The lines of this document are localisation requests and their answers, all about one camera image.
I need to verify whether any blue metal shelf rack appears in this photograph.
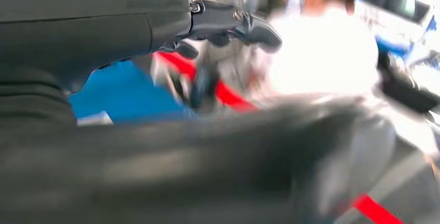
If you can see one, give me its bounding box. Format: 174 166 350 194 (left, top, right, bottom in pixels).
68 60 197 125

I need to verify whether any black belt barrier post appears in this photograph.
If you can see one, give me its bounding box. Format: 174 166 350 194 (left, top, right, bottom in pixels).
188 62 222 110

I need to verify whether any seated person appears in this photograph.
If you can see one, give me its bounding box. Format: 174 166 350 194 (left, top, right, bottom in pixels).
254 0 382 100

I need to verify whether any red barrier belt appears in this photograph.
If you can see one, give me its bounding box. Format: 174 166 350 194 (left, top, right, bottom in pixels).
156 52 405 224

